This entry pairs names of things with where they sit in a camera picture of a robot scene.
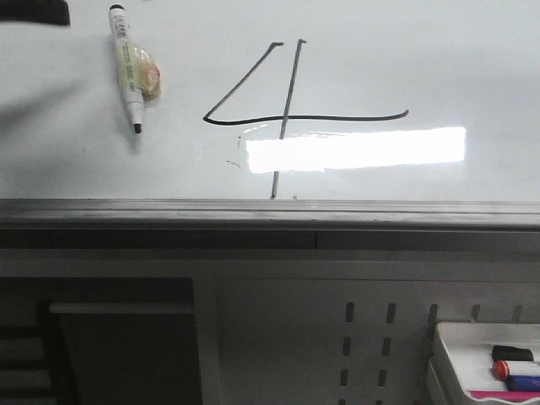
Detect whiteboard with aluminium frame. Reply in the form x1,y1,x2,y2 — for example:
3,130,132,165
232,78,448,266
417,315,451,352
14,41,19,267
1,1,539,228

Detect dark grey chair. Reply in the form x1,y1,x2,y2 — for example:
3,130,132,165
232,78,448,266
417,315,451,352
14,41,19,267
1,278,203,404

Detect red capped whiteboard marker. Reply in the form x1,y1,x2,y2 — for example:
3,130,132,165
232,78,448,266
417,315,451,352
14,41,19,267
491,359,540,380

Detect grey perforated metal panel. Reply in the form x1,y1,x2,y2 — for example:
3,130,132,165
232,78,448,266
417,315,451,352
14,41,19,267
1,249,539,404

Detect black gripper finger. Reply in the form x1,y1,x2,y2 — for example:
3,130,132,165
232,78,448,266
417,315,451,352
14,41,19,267
1,0,70,26

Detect pink capped marker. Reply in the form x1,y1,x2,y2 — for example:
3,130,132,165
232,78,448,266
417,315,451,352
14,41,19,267
468,391,539,402

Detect black marker in tray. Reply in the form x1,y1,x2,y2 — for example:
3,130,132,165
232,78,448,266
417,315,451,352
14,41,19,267
491,345,535,362

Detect blue capped whiteboard marker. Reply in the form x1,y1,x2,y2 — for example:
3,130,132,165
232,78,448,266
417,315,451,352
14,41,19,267
505,375,540,392

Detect white black-tip whiteboard marker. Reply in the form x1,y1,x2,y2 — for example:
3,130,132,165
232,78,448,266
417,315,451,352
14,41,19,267
108,4,162,134

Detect white plastic marker tray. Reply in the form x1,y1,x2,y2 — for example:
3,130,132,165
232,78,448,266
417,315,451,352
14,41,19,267
427,322,539,404

